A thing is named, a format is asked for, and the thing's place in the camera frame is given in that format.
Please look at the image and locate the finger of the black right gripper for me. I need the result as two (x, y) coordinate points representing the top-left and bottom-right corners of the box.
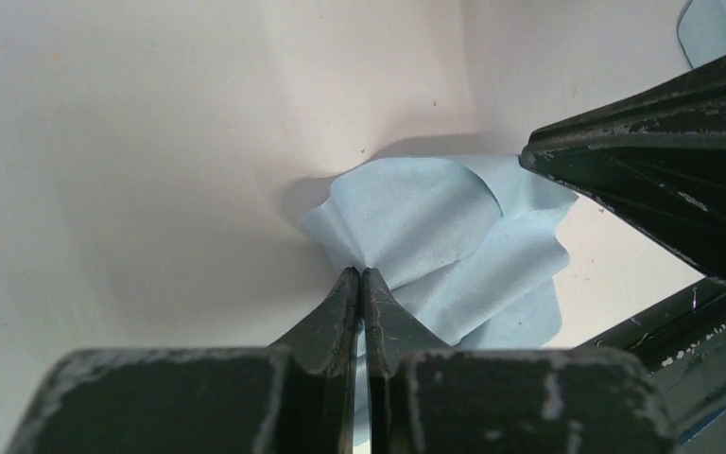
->
(519, 56), (726, 286)

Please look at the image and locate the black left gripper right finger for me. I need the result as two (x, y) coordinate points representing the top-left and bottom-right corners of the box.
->
(362, 269), (677, 453)

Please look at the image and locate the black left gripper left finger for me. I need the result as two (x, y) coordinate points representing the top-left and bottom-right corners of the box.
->
(7, 268), (360, 453)

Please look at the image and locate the light blue cloth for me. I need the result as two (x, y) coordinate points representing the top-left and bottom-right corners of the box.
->
(677, 0), (726, 69)
(299, 155), (577, 350)

